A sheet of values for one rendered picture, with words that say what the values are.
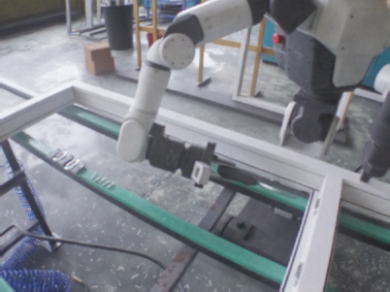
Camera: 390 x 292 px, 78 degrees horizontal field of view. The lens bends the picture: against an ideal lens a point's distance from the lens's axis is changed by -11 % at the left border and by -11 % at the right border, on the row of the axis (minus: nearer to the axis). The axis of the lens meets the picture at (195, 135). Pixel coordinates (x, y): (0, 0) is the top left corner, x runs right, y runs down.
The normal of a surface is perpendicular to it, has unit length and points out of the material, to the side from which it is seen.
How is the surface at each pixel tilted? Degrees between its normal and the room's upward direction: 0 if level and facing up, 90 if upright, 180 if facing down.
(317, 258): 0
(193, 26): 77
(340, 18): 87
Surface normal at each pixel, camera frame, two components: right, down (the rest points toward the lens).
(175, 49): 0.12, 0.37
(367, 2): 0.24, -0.18
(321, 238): 0.04, -0.82
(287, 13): 0.26, 0.68
